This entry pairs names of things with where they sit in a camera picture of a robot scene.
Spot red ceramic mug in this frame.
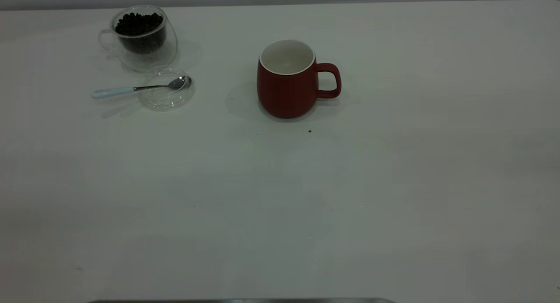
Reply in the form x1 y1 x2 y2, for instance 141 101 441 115
256 39 342 119

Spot white-handled metal spoon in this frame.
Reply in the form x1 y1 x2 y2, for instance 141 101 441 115
91 76 192 99

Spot clear glass lid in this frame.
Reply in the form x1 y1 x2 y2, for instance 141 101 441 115
138 65 196 111

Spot dark coffee beans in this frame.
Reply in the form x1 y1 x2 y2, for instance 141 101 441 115
115 12 167 55

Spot clear glass handled cup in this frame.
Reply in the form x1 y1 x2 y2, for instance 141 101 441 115
98 5 179 72

